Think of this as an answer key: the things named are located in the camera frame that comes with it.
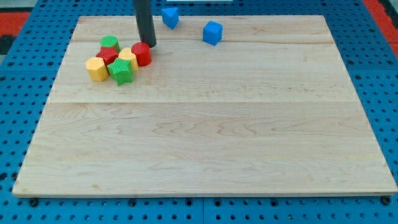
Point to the blue cube block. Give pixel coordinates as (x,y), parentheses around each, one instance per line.
(212,32)

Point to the green star block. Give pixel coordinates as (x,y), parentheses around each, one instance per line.
(121,71)

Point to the red cylinder block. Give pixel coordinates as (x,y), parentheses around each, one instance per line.
(142,52)

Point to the yellow hexagon block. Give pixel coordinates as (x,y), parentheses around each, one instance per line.
(97,69)

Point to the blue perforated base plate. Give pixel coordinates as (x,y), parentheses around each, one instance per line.
(31,65)

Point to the blue triangle block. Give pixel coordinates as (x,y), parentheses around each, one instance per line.
(170,17)

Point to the green cylinder block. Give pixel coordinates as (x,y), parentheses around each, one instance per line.
(110,41)

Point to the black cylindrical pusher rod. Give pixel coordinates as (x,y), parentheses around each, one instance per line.
(145,23)

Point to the red star block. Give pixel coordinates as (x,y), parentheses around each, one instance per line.
(108,54)

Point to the yellow heart block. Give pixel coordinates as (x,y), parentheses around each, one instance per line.
(126,54)

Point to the wooden board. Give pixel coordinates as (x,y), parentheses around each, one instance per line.
(268,112)

